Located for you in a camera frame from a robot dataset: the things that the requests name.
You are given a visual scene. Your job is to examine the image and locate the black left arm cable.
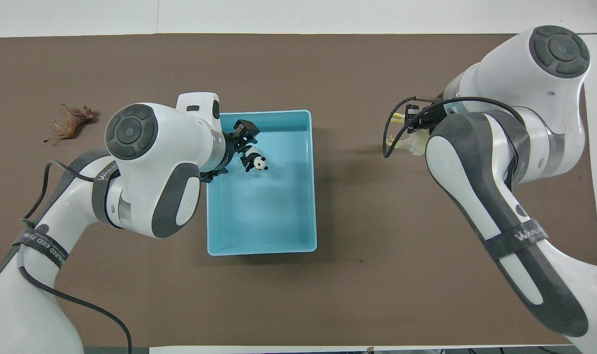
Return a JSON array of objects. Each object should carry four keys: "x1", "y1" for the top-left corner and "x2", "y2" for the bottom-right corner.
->
[{"x1": 18, "y1": 160, "x2": 133, "y2": 354}]

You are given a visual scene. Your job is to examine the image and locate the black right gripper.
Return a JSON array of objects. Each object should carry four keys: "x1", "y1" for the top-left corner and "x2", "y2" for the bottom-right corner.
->
[{"x1": 405, "y1": 101, "x2": 449, "y2": 135}]

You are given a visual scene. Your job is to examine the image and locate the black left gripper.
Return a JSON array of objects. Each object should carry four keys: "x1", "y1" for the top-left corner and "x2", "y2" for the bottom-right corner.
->
[{"x1": 200, "y1": 119, "x2": 259, "y2": 184}]

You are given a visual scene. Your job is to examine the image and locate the brown lion toy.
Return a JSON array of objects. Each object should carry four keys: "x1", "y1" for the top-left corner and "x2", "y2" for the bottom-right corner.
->
[{"x1": 44, "y1": 102, "x2": 95, "y2": 144}]

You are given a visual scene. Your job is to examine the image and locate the brown table mat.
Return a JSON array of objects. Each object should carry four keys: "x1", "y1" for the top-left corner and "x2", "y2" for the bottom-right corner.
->
[{"x1": 0, "y1": 33, "x2": 597, "y2": 348}]

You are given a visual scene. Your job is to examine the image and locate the cream llama toy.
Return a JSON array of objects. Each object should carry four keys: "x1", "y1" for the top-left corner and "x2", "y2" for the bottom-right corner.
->
[{"x1": 386, "y1": 112, "x2": 429, "y2": 157}]

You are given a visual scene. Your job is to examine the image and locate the black and white panda toy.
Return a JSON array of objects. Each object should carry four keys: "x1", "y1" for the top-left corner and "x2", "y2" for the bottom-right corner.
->
[{"x1": 240, "y1": 146, "x2": 269, "y2": 173}]

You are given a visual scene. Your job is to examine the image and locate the light blue storage box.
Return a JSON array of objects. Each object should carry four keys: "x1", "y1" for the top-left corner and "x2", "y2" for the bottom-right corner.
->
[{"x1": 206, "y1": 110, "x2": 317, "y2": 257}]

